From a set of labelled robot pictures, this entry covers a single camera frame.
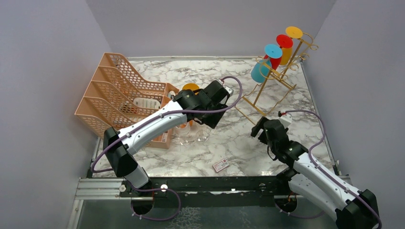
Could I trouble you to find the yellow plastic wine glass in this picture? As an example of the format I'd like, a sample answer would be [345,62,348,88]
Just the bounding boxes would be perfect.
[181,83,201,94]

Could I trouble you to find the blue plastic wine glass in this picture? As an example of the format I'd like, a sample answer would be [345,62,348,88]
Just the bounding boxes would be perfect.
[251,44,282,83]

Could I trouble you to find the white packaged item card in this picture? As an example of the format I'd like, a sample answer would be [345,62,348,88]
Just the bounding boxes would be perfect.
[133,97,161,110]

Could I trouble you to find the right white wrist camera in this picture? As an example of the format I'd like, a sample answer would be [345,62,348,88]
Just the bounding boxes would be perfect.
[277,111,292,128]

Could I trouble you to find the red white staples box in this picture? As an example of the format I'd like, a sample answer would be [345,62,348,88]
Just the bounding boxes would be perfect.
[213,159,230,173]

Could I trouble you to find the peach plastic file organizer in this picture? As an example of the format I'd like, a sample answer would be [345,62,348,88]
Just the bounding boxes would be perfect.
[75,52,179,138]

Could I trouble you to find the yellow wine glass top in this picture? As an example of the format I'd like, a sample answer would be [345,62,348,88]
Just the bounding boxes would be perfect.
[276,26,303,65]

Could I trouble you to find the gold wire wine glass rack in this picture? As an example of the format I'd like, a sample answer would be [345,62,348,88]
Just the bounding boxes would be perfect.
[234,30,319,125]

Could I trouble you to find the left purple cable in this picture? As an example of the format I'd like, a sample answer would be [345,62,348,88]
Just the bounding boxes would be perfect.
[91,75,243,222]

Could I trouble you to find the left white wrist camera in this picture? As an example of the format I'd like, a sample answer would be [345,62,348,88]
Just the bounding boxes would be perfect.
[220,81,234,96]

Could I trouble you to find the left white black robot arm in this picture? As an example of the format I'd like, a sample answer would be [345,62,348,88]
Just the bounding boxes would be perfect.
[103,81,233,196]

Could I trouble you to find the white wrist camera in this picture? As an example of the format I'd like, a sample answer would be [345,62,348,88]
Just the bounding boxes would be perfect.
[220,81,234,96]
[277,111,292,128]

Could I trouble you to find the red plastic wine glass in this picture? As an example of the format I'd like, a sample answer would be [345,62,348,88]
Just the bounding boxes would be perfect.
[264,34,293,70]

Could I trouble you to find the clear wine glass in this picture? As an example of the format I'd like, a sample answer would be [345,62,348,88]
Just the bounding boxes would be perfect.
[174,123,191,146]
[195,126,210,143]

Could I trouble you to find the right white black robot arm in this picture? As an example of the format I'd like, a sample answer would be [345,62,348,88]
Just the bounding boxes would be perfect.
[251,117,379,229]

